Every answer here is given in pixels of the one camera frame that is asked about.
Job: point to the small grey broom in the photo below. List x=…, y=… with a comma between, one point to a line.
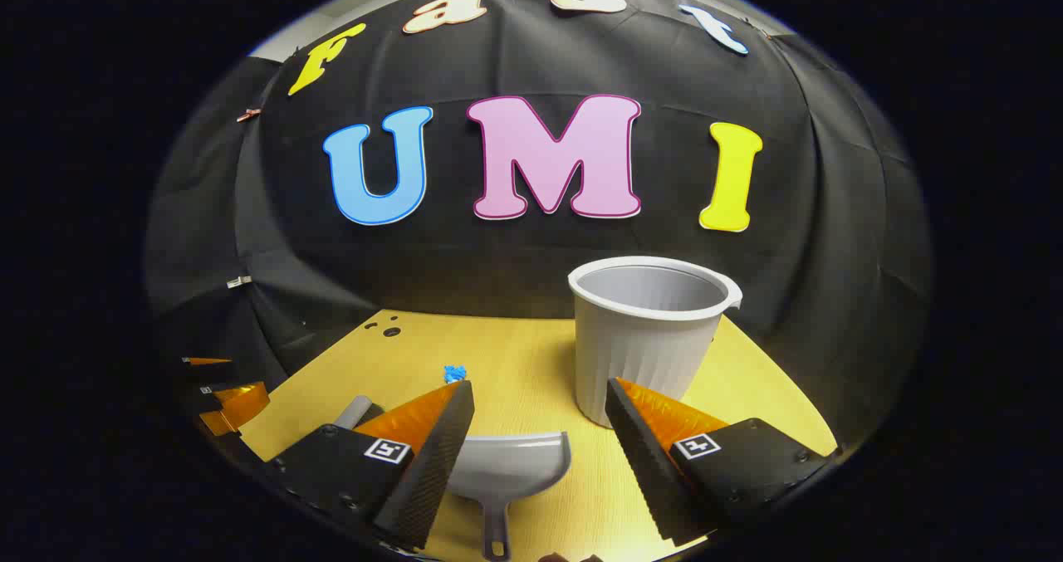
x=355, y=412

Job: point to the dark blue paper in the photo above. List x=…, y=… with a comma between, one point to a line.
x=454, y=373

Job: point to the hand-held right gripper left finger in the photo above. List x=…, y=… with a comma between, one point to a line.
x=432, y=471

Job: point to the white ribbed garbage bin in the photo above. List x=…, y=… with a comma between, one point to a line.
x=639, y=354

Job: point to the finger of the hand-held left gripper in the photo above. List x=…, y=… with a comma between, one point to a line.
x=208, y=367
x=237, y=406

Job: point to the grey plastic dustpan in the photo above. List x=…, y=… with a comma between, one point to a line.
x=515, y=471

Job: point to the small metal clip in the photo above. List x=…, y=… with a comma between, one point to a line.
x=247, y=114
x=239, y=281

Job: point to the black backdrop cloth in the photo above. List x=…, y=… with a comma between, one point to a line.
x=664, y=238

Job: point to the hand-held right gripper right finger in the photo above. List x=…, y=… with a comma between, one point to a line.
x=648, y=462

